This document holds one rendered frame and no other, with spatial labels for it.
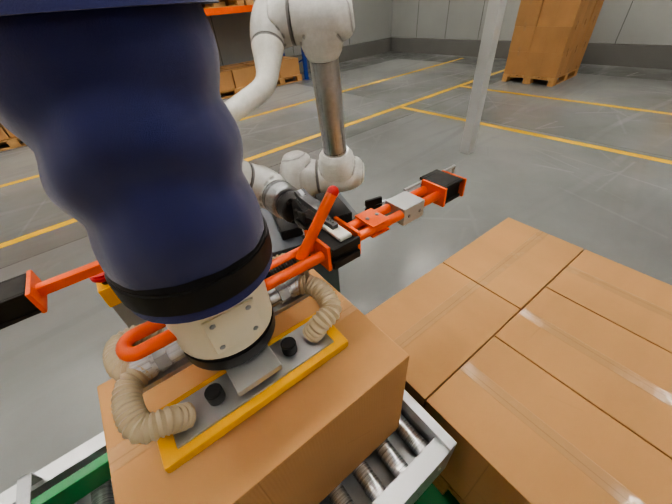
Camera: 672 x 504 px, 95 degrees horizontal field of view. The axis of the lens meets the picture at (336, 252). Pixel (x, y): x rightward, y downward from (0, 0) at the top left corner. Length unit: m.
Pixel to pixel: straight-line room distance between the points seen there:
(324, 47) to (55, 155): 0.93
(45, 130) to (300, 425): 0.59
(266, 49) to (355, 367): 0.92
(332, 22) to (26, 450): 2.30
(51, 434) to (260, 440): 1.69
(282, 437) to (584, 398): 1.00
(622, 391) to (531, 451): 0.40
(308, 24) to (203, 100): 0.81
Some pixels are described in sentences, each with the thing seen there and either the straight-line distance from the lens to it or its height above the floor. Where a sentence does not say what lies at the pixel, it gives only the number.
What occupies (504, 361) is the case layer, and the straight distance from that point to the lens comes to 1.33.
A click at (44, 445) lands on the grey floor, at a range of 2.29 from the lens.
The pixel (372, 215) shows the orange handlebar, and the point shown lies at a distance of 0.70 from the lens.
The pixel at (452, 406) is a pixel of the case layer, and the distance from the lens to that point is 1.19.
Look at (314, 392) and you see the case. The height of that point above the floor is 0.95.
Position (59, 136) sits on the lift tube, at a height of 1.52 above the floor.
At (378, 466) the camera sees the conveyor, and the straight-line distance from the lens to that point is 1.15.
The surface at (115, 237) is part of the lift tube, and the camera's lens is 0.40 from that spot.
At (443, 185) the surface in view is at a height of 1.23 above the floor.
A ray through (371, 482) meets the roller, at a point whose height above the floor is 0.55.
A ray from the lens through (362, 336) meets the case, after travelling 0.79.
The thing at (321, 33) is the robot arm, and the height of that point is 1.52.
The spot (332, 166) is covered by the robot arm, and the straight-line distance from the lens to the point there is 1.38.
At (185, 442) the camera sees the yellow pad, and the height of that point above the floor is 1.10.
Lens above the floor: 1.59
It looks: 39 degrees down
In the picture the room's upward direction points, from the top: 5 degrees counter-clockwise
